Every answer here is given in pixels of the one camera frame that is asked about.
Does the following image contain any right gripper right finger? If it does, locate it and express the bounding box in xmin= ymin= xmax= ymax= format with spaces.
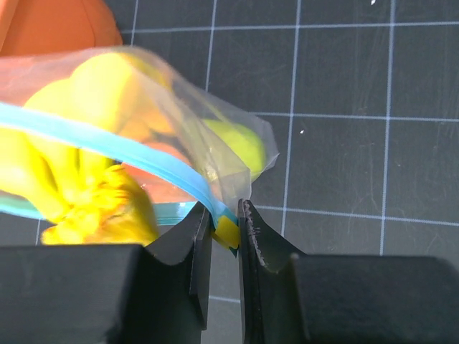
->
xmin=237 ymin=200 xmax=458 ymax=343

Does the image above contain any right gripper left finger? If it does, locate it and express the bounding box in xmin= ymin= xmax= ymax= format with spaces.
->
xmin=1 ymin=204 xmax=212 ymax=343

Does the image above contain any yellow banana bunch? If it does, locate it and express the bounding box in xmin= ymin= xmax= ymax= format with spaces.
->
xmin=1 ymin=49 xmax=171 ymax=246

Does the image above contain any green pear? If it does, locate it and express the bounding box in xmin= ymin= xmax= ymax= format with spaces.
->
xmin=204 ymin=119 xmax=267 ymax=181

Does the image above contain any clear zip top bag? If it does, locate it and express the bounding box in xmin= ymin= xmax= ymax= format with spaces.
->
xmin=1 ymin=46 xmax=279 ymax=251

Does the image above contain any peach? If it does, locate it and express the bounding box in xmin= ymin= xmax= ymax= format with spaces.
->
xmin=121 ymin=140 xmax=196 ymax=204

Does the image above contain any black grid mat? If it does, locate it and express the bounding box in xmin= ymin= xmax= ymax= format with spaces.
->
xmin=104 ymin=1 xmax=458 ymax=264

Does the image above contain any orange plastic basket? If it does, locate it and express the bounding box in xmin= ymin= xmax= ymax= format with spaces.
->
xmin=1 ymin=0 xmax=123 ymax=57

